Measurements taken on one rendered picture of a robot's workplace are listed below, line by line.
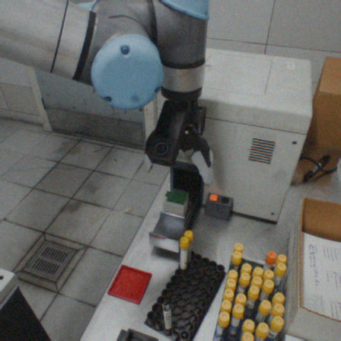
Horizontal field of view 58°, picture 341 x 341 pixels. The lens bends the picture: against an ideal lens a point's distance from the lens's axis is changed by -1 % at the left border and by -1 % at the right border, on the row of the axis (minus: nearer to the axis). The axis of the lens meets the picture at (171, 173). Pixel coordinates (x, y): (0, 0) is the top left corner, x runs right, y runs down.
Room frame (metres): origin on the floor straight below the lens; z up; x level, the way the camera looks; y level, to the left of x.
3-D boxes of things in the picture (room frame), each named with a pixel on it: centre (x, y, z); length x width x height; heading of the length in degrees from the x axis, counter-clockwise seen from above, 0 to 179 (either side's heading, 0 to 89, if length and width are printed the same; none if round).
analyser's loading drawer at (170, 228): (0.50, -0.02, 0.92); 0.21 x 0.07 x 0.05; 161
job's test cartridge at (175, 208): (0.48, -0.01, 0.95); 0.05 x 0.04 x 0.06; 71
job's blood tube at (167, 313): (0.24, 0.01, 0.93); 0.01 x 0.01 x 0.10; 60
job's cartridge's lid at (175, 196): (0.48, -0.01, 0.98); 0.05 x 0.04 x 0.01; 71
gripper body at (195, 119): (0.51, -0.02, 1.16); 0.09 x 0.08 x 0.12; 161
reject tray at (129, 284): (0.33, 0.08, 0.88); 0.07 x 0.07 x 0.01; 71
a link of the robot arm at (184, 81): (0.50, -0.02, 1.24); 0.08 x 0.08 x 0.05
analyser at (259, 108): (0.66, -0.17, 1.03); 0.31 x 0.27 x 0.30; 161
